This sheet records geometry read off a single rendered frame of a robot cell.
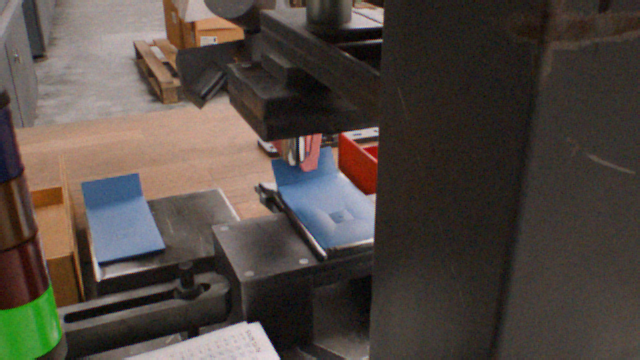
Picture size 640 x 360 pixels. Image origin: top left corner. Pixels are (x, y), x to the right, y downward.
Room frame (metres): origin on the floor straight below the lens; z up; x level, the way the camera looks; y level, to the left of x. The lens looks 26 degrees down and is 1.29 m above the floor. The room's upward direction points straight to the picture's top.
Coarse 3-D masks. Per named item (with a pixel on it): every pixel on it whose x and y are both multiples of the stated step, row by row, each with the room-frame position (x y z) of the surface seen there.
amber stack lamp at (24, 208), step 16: (16, 176) 0.28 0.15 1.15; (0, 192) 0.27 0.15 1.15; (16, 192) 0.27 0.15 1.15; (0, 208) 0.27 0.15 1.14; (16, 208) 0.27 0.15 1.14; (32, 208) 0.28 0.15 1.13; (0, 224) 0.26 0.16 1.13; (16, 224) 0.27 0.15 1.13; (32, 224) 0.28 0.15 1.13; (0, 240) 0.26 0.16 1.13; (16, 240) 0.27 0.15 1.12
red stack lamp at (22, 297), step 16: (32, 240) 0.28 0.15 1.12; (0, 256) 0.26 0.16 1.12; (16, 256) 0.27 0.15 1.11; (32, 256) 0.27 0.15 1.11; (0, 272) 0.26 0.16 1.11; (16, 272) 0.27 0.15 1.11; (32, 272) 0.27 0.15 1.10; (48, 272) 0.29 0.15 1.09; (0, 288) 0.26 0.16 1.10; (16, 288) 0.26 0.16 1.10; (32, 288) 0.27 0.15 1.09; (48, 288) 0.28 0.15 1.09; (0, 304) 0.26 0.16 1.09; (16, 304) 0.26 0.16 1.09
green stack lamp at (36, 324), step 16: (32, 304) 0.27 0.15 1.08; (48, 304) 0.28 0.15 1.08; (0, 320) 0.26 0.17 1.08; (16, 320) 0.26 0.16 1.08; (32, 320) 0.27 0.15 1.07; (48, 320) 0.27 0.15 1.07; (0, 336) 0.26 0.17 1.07; (16, 336) 0.26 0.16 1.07; (32, 336) 0.27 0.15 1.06; (48, 336) 0.27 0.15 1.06; (0, 352) 0.26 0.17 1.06; (16, 352) 0.26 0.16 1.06; (32, 352) 0.26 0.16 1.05
